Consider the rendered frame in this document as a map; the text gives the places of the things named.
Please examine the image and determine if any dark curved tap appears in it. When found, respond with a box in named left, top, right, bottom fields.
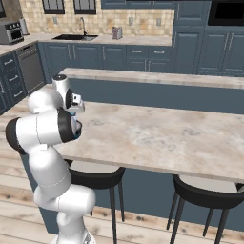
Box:
left=78, top=16, right=89, bottom=36

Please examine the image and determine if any black dishwasher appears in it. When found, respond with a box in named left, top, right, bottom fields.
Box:
left=15, top=42, right=47, bottom=95

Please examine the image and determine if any blue drawer run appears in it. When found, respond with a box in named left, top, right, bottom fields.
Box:
left=0, top=51, right=29, bottom=116

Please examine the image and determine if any black stool with pale seat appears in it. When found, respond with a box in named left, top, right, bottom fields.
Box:
left=65, top=159, right=127, bottom=244
left=165, top=173, right=244, bottom=244

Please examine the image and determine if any blue tall cupboard run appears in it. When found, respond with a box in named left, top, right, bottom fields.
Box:
left=172, top=0, right=244, bottom=78

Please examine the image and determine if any blue counter with marble top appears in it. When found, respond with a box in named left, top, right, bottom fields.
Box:
left=58, top=67, right=244, bottom=115

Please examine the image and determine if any grey toaster oven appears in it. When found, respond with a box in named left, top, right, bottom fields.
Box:
left=0, top=21, right=25, bottom=46

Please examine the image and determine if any blue upper cupboard run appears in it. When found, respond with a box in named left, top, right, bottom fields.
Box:
left=100, top=0, right=177, bottom=10

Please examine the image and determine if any grey toaster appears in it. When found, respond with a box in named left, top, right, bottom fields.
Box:
left=111, top=26, right=124, bottom=41

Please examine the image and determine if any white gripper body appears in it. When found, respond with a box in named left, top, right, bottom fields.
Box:
left=67, top=100, right=87, bottom=115

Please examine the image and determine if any blue island with marble top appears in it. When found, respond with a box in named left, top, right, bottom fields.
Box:
left=18, top=100, right=244, bottom=234

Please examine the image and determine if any blue lower cupboard run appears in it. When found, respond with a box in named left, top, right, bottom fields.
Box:
left=37, top=41, right=174, bottom=83

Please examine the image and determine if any black sink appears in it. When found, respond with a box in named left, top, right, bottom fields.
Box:
left=51, top=33, right=99, bottom=42

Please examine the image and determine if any black built-in oven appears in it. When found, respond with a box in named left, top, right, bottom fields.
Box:
left=207, top=0, right=244, bottom=27

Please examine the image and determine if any dark framed window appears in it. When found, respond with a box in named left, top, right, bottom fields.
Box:
left=72, top=0, right=97, bottom=16
left=41, top=0, right=66, bottom=15
left=0, top=0, right=7, bottom=19

